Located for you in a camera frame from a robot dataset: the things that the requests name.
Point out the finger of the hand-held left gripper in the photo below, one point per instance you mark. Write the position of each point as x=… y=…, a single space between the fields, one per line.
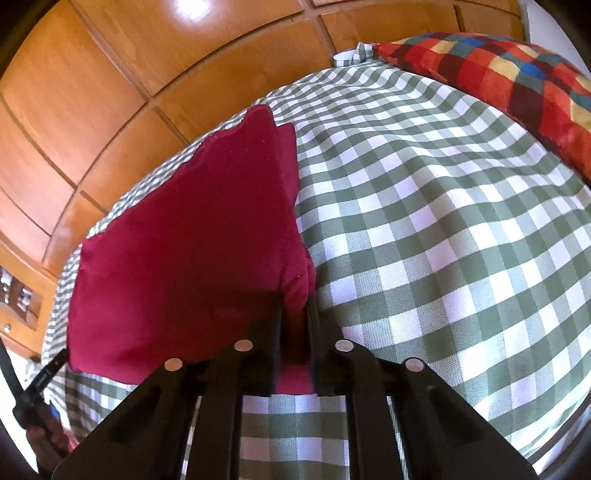
x=44 y=374

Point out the maroon t-shirt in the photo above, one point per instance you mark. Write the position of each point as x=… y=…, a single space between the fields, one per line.
x=194 y=258

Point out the green checked bed sheet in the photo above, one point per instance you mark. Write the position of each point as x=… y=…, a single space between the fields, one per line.
x=438 y=230

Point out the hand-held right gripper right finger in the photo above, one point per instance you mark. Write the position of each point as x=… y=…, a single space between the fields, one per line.
x=316 y=355

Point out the multicoloured checked pillow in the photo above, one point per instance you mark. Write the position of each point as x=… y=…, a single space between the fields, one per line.
x=498 y=74

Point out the wooden nightstand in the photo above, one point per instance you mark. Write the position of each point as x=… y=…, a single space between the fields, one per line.
x=23 y=304

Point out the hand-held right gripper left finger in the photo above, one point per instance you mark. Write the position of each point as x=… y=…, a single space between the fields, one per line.
x=275 y=355

